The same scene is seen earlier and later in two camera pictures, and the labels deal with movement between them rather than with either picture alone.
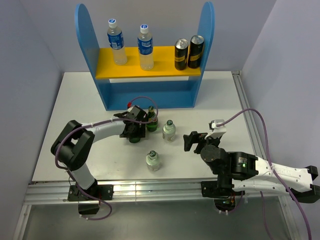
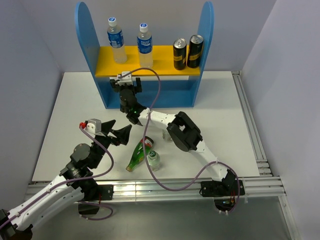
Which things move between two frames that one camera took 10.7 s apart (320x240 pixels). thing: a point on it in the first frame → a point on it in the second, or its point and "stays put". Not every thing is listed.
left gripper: x=140 y=132 → x=122 y=134
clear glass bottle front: x=153 y=161 stays put
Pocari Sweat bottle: x=116 y=42 stays put
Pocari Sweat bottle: x=145 y=47 stays put
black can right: x=195 y=51 stays put
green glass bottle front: x=134 y=139 → x=138 y=154
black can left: x=181 y=49 stays put
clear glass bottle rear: x=169 y=131 stays put
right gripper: x=196 y=137 → x=118 y=87
